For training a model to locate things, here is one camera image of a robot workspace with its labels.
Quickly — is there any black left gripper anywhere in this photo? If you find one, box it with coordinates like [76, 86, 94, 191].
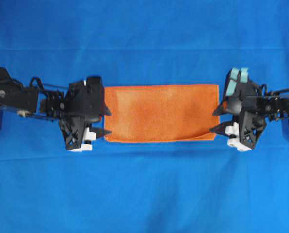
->
[59, 80, 112, 152]

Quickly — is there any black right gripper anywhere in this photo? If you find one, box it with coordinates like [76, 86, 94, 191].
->
[209, 79, 266, 152]

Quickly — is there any orange towel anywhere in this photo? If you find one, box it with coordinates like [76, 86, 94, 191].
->
[104, 84, 220, 143]

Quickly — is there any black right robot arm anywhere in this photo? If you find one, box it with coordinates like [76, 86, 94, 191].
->
[210, 78, 289, 152]

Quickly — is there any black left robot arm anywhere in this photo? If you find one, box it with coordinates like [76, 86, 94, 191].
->
[0, 67, 111, 152]

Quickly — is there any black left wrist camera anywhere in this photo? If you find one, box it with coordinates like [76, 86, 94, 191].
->
[84, 75, 103, 90]

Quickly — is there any teal-taped right wrist camera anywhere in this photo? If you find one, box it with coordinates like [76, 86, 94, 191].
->
[224, 67, 249, 97]

